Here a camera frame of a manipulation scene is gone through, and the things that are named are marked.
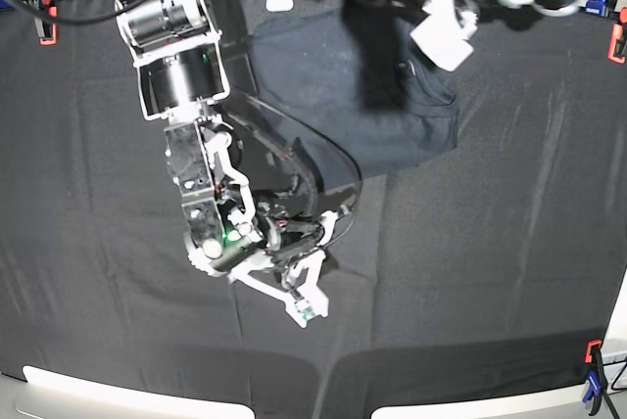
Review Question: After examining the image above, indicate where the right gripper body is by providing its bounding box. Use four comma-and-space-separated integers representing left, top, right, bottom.
215, 188, 354, 283

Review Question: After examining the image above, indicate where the black table cloth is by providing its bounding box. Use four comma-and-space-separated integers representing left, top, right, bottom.
1, 11, 626, 418

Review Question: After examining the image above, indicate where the red clamp far right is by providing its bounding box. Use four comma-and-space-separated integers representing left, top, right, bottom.
607, 8, 627, 65

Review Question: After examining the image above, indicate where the dark grey t-shirt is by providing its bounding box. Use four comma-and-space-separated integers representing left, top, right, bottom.
249, 0, 458, 188

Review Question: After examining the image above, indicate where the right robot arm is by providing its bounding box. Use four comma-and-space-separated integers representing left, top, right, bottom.
113, 0, 348, 327

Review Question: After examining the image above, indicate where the red clamp far left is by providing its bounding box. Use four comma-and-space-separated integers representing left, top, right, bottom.
27, 0, 59, 47

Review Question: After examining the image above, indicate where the red blue clamp near right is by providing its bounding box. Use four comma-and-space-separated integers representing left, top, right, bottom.
582, 339, 620, 419

